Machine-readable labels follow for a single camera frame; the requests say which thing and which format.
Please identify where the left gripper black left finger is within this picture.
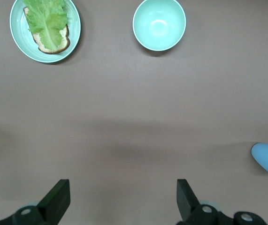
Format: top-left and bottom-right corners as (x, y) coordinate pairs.
(0, 179), (71, 225)

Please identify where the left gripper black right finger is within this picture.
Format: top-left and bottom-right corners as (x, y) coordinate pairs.
(176, 179), (266, 225)

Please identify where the blue plastic cup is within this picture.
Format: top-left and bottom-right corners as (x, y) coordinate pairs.
(251, 142), (268, 175)

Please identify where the brown table cover sheet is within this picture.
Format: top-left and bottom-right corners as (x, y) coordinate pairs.
(0, 0), (268, 225)

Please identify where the bread slice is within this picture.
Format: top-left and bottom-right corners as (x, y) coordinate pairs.
(23, 6), (71, 55)

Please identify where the mint green plate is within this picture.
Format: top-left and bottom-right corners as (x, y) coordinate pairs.
(9, 0), (82, 63)

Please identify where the green lettuce leaf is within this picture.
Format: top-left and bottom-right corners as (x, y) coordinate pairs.
(22, 0), (68, 51)

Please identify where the mint green bowl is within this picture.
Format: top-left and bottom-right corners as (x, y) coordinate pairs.
(132, 0), (187, 52)

